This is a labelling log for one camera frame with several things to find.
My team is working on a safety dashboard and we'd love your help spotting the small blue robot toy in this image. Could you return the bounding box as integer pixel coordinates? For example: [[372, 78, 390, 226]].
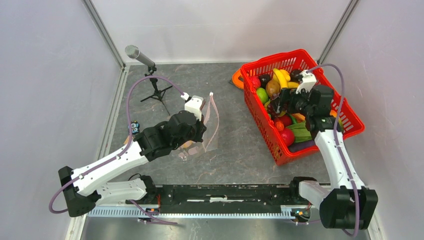
[[128, 120, 140, 135]]

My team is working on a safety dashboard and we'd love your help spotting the yellow banana bunch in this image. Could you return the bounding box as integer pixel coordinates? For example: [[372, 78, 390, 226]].
[[272, 68, 299, 89]]

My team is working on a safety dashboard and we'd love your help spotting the red strawberry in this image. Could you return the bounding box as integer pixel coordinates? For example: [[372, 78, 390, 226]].
[[249, 76, 262, 90]]

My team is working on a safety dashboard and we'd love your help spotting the red tomato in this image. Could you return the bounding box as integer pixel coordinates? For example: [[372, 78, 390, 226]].
[[278, 114, 293, 127]]

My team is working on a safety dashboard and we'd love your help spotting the red apple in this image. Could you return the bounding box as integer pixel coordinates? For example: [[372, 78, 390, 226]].
[[279, 128, 296, 147]]

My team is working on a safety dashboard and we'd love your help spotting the papaya slice orange brown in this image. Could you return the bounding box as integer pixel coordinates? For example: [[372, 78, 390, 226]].
[[291, 113, 306, 123]]

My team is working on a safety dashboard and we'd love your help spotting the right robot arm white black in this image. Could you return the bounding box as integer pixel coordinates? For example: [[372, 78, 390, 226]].
[[271, 84, 378, 232]]

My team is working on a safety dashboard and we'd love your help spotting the black tripod stand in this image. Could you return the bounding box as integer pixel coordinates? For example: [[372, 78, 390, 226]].
[[140, 78, 173, 116]]

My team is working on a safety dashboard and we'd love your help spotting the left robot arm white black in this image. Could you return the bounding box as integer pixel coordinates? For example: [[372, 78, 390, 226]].
[[58, 110, 207, 218]]

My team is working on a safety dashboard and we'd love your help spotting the red plastic basket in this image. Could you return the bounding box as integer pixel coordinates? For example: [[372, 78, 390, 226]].
[[240, 49, 365, 166]]

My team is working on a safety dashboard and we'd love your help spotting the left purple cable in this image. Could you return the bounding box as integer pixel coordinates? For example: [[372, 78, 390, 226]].
[[48, 75, 188, 215]]

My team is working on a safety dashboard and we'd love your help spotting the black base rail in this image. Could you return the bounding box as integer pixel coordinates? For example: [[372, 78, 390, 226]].
[[136, 184, 309, 214]]

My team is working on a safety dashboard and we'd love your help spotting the purple eggplant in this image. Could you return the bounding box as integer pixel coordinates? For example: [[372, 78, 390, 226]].
[[288, 140, 316, 153]]

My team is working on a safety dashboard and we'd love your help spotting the orange carrot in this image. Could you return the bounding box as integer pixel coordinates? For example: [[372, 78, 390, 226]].
[[273, 118, 285, 132]]

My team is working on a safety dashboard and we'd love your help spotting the clear zip top bag pink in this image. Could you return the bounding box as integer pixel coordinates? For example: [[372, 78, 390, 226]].
[[171, 92, 220, 161]]

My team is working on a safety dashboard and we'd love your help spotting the dark red grape bunch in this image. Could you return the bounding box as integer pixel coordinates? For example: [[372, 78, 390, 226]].
[[264, 100, 286, 117]]

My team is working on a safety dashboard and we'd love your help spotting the orange fruit with leaf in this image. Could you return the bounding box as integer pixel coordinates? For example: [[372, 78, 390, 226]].
[[180, 140, 194, 150]]

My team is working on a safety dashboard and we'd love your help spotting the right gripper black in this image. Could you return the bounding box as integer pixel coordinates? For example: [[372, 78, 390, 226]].
[[270, 86, 315, 118]]

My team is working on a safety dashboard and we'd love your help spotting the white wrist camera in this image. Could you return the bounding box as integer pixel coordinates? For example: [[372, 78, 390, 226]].
[[295, 70, 317, 94], [184, 95, 205, 121]]

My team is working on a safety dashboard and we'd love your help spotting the green leafy vegetable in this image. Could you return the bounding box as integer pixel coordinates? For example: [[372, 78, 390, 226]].
[[287, 121, 312, 143]]

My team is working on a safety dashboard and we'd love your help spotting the mango orange green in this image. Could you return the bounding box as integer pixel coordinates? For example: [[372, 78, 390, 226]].
[[330, 110, 344, 133]]

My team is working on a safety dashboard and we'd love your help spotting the orange plastic handle piece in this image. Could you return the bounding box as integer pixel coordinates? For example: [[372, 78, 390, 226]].
[[230, 69, 244, 90]]

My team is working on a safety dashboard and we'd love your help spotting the dark plum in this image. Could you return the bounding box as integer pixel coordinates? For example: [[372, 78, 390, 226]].
[[290, 69, 302, 81]]

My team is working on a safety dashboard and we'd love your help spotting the grey microphone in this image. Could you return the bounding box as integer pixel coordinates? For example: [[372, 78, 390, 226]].
[[124, 45, 156, 68]]

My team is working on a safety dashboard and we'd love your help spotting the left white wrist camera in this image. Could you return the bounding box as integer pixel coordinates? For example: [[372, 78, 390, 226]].
[[184, 95, 205, 121]]

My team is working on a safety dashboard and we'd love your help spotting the dark mangosteen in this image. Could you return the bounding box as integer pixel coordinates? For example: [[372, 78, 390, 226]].
[[258, 73, 271, 89]]

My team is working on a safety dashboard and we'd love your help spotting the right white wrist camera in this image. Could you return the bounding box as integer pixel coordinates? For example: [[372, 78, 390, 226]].
[[295, 70, 317, 94]]

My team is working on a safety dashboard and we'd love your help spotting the green apple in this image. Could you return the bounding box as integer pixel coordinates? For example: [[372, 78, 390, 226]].
[[256, 87, 269, 105]]

